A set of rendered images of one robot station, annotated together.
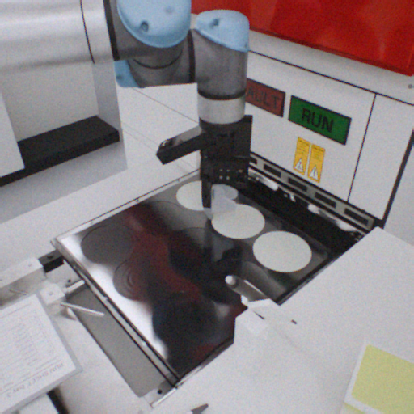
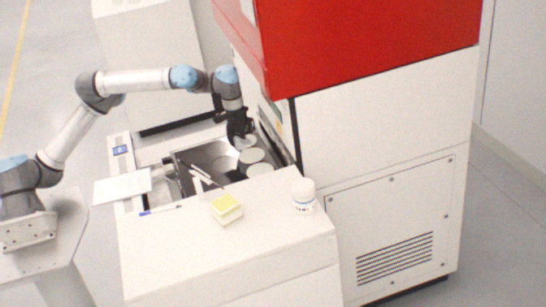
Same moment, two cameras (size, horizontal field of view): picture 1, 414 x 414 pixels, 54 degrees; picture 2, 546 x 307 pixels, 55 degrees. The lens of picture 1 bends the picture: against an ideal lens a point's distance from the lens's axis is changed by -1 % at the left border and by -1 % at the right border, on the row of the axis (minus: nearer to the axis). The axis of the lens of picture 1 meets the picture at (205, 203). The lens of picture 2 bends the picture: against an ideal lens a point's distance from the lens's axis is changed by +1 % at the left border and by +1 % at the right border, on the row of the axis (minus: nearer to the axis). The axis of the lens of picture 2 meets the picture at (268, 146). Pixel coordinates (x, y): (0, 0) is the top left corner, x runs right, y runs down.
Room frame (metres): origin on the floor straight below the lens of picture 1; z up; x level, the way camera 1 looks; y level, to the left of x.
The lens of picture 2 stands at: (-0.77, -0.90, 2.04)
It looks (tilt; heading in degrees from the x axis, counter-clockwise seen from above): 35 degrees down; 29
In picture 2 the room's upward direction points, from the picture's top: 10 degrees counter-clockwise
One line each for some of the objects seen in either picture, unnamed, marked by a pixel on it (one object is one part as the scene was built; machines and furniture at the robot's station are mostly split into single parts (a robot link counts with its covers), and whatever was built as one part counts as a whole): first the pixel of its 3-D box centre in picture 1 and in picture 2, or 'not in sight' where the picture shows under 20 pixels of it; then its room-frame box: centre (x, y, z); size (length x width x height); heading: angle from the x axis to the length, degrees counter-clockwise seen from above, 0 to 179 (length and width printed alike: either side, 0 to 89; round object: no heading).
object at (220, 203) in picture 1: (220, 204); (240, 145); (0.59, -0.03, 0.95); 0.06 x 0.03 x 0.09; 82
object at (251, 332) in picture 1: (261, 323); (202, 182); (0.27, -0.06, 1.03); 0.06 x 0.04 x 0.13; 131
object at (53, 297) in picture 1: (37, 307); (153, 176); (0.40, 0.26, 0.89); 0.08 x 0.03 x 0.03; 131
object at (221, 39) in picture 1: (220, 54); (227, 82); (0.60, -0.02, 1.21); 0.09 x 0.08 x 0.11; 100
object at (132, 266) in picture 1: (194, 247); (224, 164); (0.53, 0.02, 0.90); 0.34 x 0.34 x 0.01; 41
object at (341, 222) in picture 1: (268, 197); (275, 146); (0.68, -0.13, 0.89); 0.44 x 0.02 x 0.10; 41
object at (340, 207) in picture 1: (272, 170); (275, 132); (0.68, -0.13, 0.96); 0.44 x 0.01 x 0.02; 41
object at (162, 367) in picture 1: (105, 302); (178, 178); (0.41, 0.15, 0.90); 0.38 x 0.01 x 0.01; 41
